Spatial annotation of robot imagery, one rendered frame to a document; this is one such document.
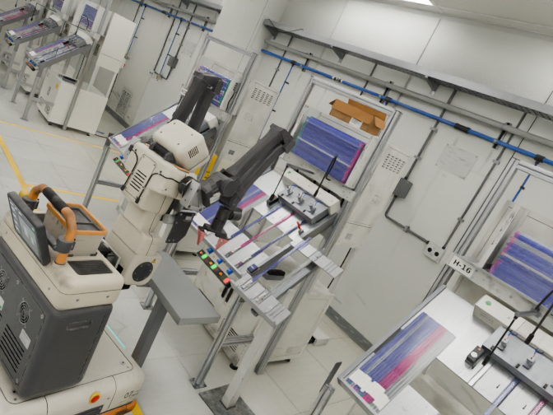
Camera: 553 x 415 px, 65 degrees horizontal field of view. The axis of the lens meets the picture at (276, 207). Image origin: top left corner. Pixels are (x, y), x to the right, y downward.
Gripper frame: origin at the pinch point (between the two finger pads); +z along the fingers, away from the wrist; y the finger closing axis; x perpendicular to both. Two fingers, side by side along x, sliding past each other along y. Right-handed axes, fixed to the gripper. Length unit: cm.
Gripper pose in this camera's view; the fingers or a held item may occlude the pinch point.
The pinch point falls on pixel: (207, 245)
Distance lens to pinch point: 201.7
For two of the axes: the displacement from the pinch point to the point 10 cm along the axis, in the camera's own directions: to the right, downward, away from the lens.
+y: -7.9, -2.7, -5.5
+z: -4.5, 8.7, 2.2
